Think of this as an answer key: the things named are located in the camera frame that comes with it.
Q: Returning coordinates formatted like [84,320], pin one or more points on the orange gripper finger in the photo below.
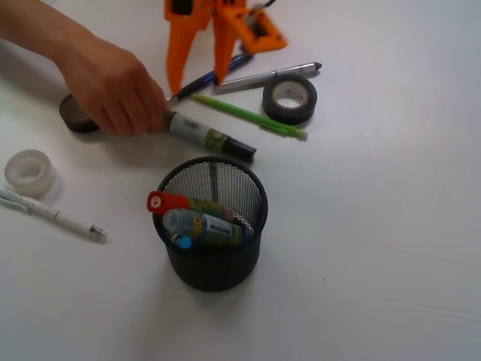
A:
[229,25]
[183,30]

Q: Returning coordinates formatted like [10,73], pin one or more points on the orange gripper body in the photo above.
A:
[203,10]

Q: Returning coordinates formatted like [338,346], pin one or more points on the black cap green marker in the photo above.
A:
[208,137]

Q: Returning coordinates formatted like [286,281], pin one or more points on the red cap marker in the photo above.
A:
[159,202]

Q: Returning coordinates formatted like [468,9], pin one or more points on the blue cap marker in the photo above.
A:
[205,229]

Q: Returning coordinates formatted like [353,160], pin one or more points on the person's forearm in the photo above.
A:
[44,30]

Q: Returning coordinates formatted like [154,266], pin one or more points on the blue black ballpoint pen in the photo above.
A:
[236,62]

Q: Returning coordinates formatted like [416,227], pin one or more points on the silver metal pen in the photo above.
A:
[242,82]

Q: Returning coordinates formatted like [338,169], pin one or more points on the light blue pen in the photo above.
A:
[183,242]

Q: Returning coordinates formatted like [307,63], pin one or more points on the black mesh pen holder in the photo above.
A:
[220,180]

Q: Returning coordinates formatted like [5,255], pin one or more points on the white dotted pen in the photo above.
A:
[33,206]

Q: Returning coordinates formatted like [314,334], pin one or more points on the person's bare hand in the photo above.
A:
[112,85]

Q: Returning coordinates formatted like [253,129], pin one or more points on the black electrical tape roll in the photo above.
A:
[289,99]

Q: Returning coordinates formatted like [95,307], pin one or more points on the green mechanical pencil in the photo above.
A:
[235,111]

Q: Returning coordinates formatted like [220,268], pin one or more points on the brown tape roll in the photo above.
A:
[75,118]

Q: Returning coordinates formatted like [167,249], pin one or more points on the clear tape roll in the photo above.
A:
[30,173]

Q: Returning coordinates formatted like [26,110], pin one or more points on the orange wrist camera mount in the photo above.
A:
[262,33]

